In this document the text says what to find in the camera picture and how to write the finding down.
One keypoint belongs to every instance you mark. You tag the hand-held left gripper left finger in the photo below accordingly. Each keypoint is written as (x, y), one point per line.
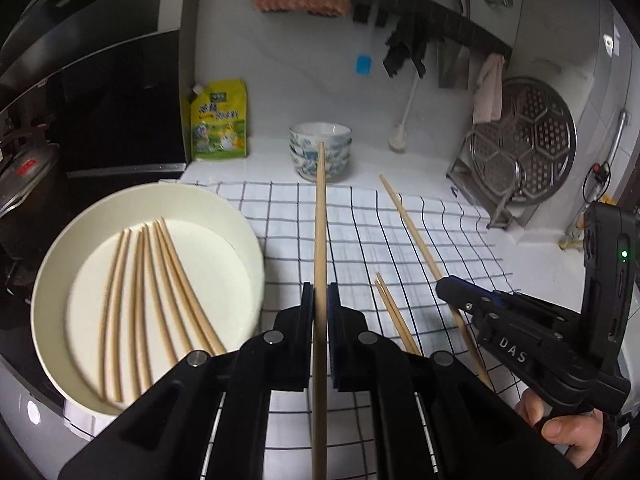
(300, 340)

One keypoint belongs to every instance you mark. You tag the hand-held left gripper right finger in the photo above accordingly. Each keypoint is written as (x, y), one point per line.
(340, 345)

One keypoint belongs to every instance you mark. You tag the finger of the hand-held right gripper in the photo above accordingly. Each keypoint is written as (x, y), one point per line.
(505, 299)
(465, 302)

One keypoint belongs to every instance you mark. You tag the light wooden chopstick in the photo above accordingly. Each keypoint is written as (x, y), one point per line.
(414, 235)
(320, 235)
(392, 320)

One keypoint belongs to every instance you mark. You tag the bundle of chopsticks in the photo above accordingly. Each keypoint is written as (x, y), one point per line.
(397, 310)

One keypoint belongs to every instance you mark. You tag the white plastic basin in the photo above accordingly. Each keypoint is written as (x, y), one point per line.
(225, 285)

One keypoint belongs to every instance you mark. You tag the group of wooden chopsticks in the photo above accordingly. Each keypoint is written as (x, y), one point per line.
(111, 310)

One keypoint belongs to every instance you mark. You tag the person's right forearm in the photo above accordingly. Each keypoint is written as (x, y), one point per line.
(617, 440)

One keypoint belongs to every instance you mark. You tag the person's right hand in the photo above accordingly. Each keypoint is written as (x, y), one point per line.
(575, 435)

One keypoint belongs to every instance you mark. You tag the steel rack stand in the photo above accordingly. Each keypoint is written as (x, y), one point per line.
(500, 215)

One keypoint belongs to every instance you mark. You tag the brass pipe valve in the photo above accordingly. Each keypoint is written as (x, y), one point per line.
(572, 240)

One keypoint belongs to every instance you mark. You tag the white black checkered cloth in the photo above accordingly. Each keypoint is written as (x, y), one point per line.
(360, 240)

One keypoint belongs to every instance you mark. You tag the perforated steel steamer plate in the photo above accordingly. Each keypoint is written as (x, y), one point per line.
(540, 135)

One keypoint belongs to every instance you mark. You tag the white dish brush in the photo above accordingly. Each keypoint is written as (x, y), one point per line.
(399, 137)

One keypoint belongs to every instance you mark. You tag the pink hanging cloth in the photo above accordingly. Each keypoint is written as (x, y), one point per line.
(487, 90)

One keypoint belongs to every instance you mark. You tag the yellow green seasoning pouch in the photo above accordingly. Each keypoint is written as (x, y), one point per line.
(220, 125)

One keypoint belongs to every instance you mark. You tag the black hanging cloth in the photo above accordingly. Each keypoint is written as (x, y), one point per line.
(405, 55)

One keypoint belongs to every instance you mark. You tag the black wall rail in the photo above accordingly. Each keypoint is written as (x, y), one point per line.
(440, 10)

